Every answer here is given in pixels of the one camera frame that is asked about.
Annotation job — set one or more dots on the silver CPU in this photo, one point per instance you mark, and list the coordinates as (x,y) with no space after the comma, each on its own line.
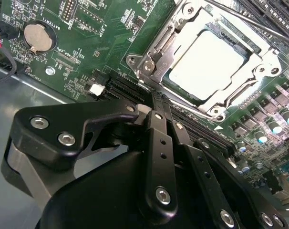
(206,66)

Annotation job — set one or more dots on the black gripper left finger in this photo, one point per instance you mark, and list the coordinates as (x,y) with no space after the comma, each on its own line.
(54,117)

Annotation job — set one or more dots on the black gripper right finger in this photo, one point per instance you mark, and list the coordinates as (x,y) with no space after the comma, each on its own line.
(220,190)

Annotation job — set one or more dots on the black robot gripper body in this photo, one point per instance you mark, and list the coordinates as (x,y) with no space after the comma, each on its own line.
(99,195)

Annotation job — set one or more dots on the metal socket cover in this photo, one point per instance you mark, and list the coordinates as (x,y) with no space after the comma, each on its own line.
(245,71)

